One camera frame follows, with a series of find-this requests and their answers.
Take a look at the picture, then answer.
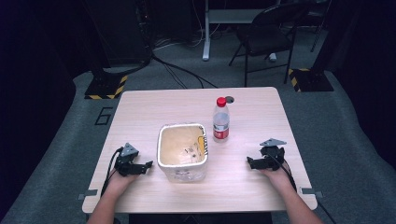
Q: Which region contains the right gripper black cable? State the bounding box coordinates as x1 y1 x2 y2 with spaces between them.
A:
269 153 338 224

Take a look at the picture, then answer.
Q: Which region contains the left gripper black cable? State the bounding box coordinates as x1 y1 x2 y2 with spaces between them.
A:
100 147 124 198

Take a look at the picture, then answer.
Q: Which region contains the white plastic bin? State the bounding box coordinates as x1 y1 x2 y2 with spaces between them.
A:
156 122 209 184

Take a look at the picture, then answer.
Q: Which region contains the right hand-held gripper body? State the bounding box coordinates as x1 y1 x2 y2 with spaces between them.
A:
259 137 288 172

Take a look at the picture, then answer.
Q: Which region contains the person's right hand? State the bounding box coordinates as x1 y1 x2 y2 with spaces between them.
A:
259 165 293 191

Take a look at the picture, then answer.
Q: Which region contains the person's left hand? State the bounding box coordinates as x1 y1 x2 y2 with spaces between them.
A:
106 169 138 198

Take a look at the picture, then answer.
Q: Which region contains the black floor cable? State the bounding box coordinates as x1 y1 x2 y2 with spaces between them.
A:
150 51 219 90

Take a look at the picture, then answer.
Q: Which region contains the black stand with striped base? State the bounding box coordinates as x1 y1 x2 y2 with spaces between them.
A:
83 0 154 101
287 0 353 93

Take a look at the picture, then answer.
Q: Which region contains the black folding chair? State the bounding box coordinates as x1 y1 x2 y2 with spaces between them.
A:
228 1 313 88

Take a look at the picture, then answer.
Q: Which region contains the grey table bracket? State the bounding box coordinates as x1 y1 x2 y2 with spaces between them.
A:
77 188 99 201
299 187 324 199

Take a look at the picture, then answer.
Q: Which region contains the white desk frame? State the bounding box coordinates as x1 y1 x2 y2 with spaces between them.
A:
201 0 269 62

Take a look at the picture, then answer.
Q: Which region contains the clear bottle with red cap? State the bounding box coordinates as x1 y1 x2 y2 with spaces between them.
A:
212 96 231 144

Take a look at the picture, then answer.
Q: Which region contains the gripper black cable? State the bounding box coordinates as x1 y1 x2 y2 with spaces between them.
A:
269 153 338 224
100 147 124 198

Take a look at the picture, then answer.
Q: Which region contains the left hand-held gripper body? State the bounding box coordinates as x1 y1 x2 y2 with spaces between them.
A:
114 142 140 177

